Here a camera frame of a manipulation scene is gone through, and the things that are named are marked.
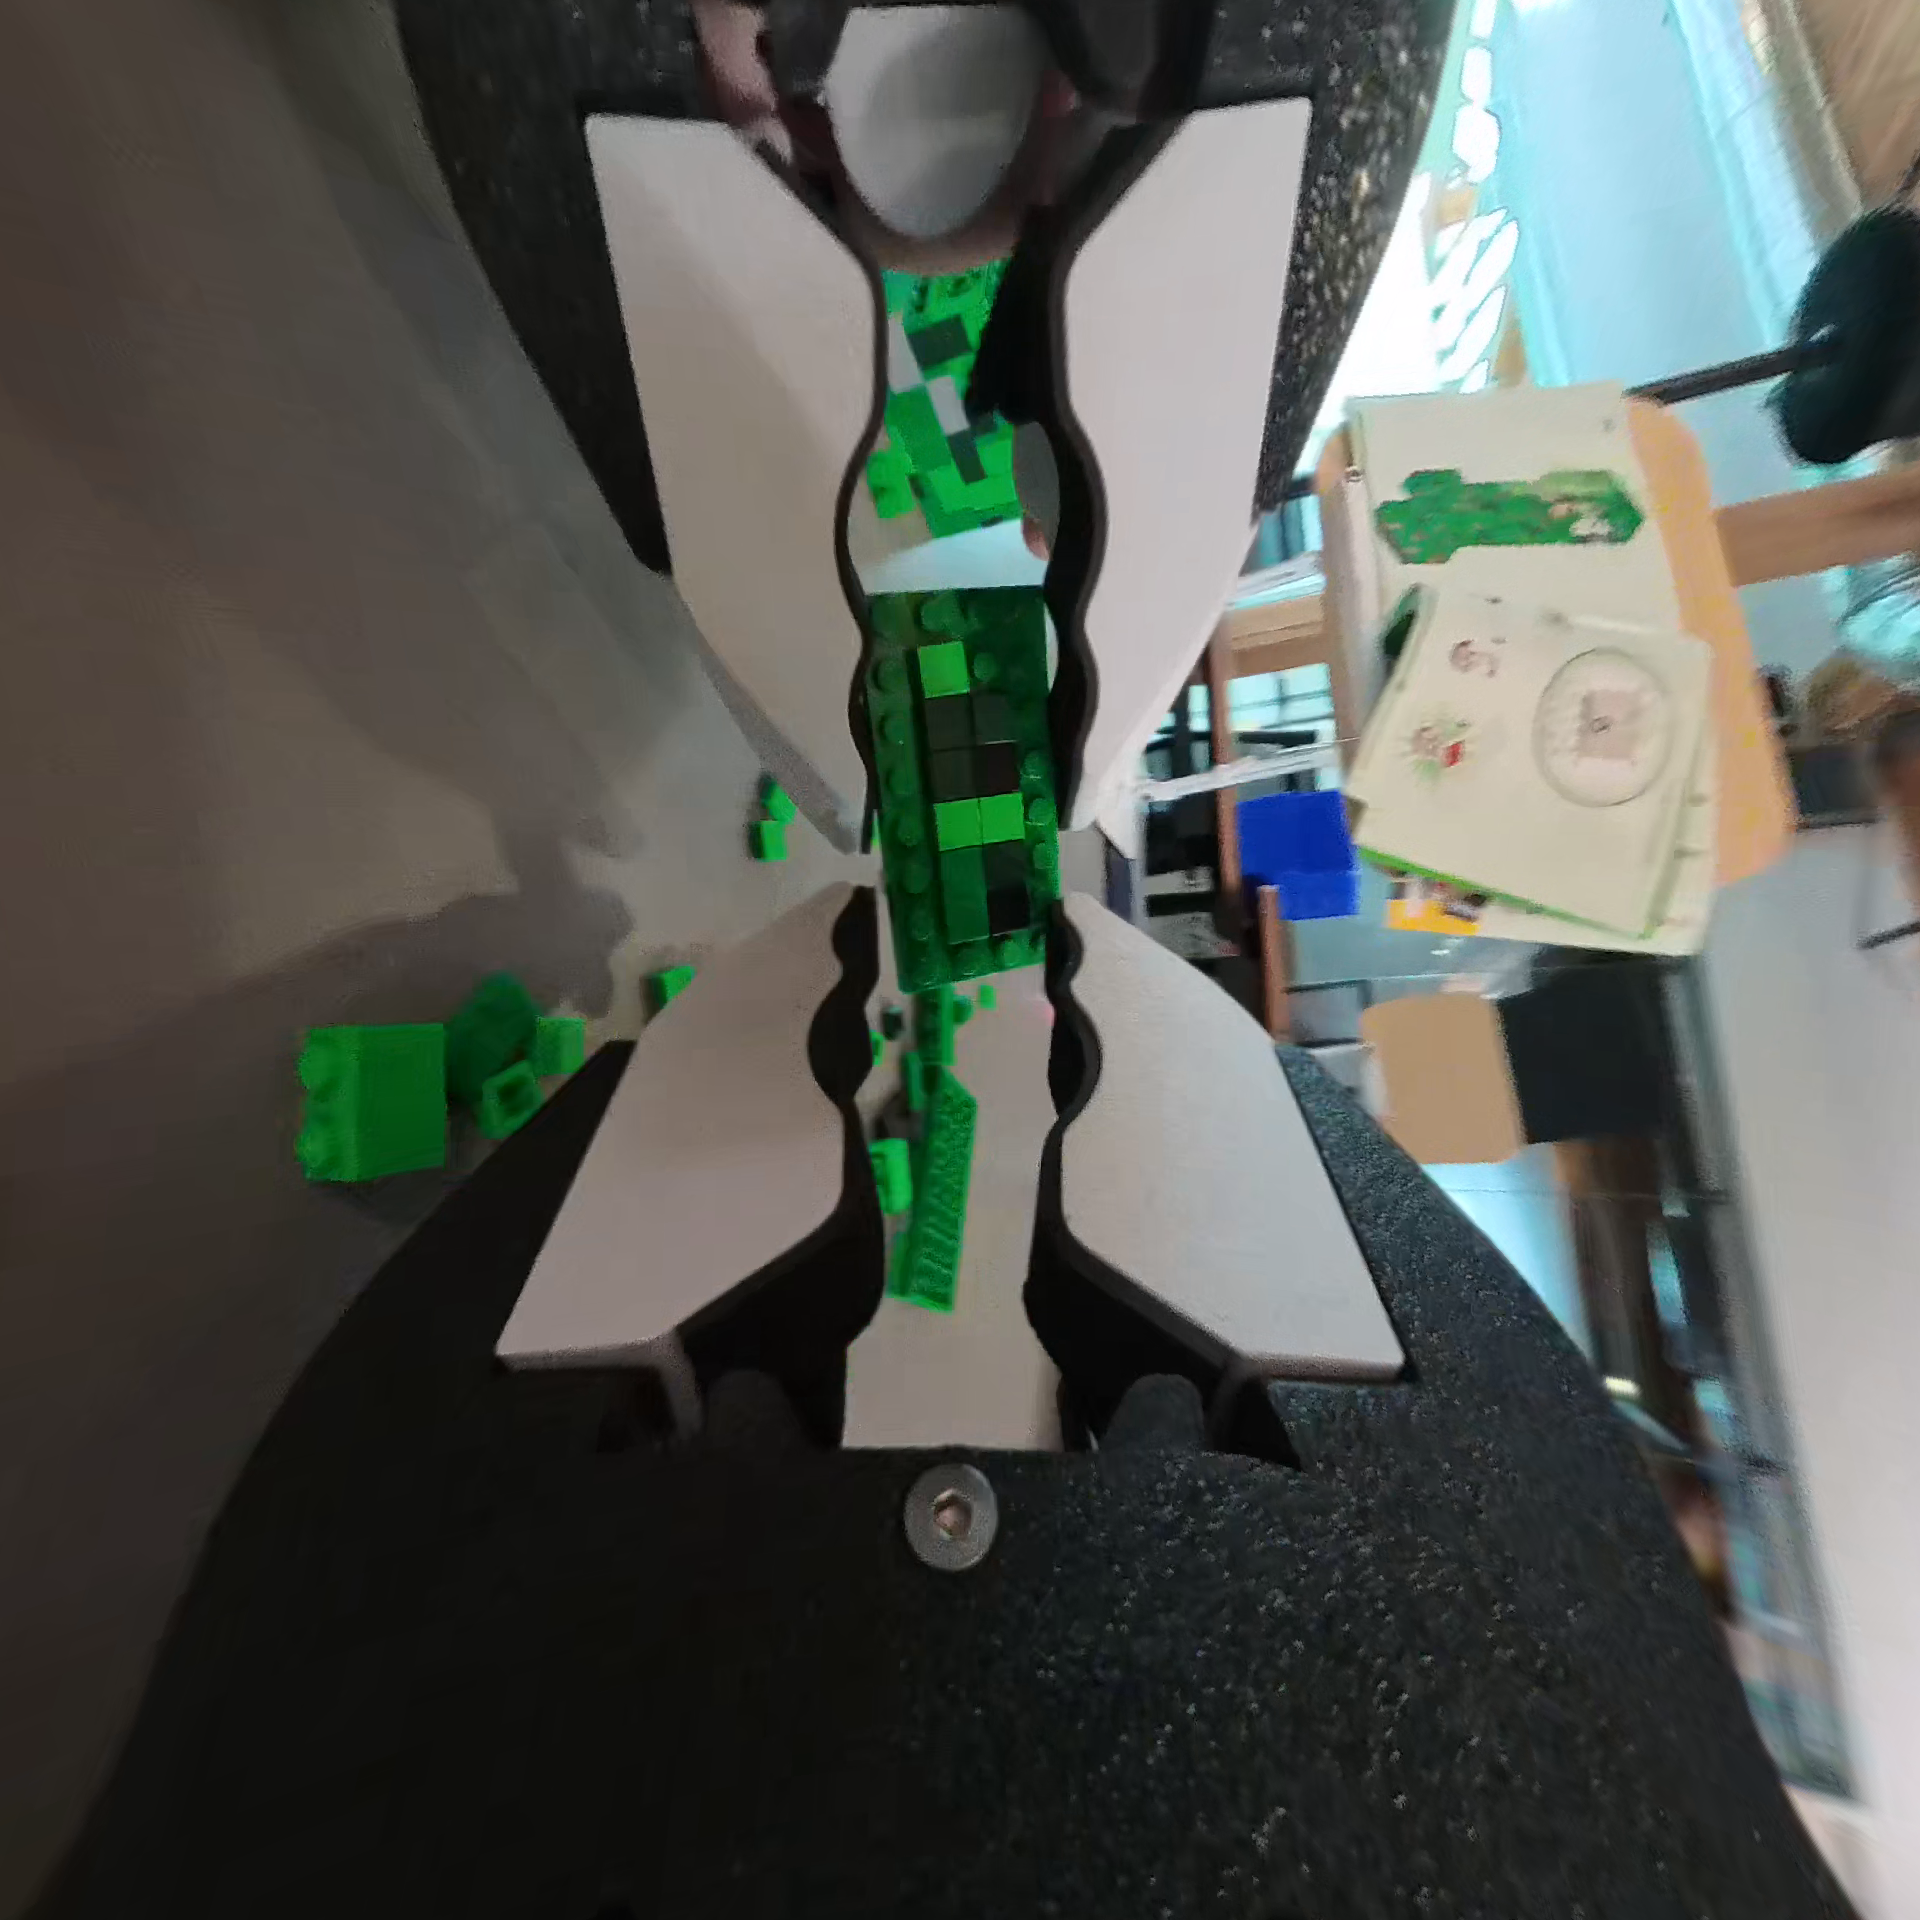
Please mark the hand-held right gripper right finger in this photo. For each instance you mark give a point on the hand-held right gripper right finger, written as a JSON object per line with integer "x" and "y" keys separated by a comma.
{"x": 1214, "y": 1185}

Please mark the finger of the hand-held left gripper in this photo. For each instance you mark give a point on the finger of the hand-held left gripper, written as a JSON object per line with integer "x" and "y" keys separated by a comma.
{"x": 1184, "y": 375}
{"x": 733, "y": 422}

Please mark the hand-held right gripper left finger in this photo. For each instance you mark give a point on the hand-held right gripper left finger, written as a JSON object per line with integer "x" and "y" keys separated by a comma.
{"x": 704, "y": 1185}

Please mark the small green lego pieces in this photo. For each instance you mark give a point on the small green lego pieces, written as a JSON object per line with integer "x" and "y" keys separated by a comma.
{"x": 771, "y": 833}

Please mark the green tiled lego plate assembly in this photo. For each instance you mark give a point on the green tiled lego plate assembly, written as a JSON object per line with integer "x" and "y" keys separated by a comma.
{"x": 960, "y": 781}

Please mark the large bare green lego plate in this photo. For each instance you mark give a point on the large bare green lego plate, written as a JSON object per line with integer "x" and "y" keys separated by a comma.
{"x": 938, "y": 1200}

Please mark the blurred green lego cluster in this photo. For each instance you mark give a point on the blurred green lego cluster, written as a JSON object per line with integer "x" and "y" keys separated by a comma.
{"x": 376, "y": 1096}

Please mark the lego instruction booklet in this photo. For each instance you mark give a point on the lego instruction booklet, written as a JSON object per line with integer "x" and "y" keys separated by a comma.
{"x": 1530, "y": 675}

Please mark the tan rounded board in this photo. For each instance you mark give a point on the tan rounded board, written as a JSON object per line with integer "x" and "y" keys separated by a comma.
{"x": 1440, "y": 1080}
{"x": 1740, "y": 720}

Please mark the yellow leaflet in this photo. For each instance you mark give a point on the yellow leaflet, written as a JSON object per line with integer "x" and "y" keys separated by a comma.
{"x": 1434, "y": 906}

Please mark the black fuzzy microphone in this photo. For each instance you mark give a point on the black fuzzy microphone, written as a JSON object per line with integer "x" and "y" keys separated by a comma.
{"x": 1851, "y": 346}

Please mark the green lego wall panel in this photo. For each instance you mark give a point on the green lego wall panel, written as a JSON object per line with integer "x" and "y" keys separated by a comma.
{"x": 945, "y": 435}

